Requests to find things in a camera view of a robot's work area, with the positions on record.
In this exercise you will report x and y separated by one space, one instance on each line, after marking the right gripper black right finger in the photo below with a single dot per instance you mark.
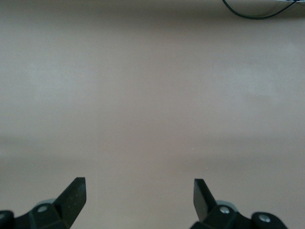
205 205

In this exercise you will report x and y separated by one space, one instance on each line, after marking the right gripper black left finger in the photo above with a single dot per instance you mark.
69 205

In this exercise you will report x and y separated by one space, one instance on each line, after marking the brown paper table cover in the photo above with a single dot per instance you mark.
143 95

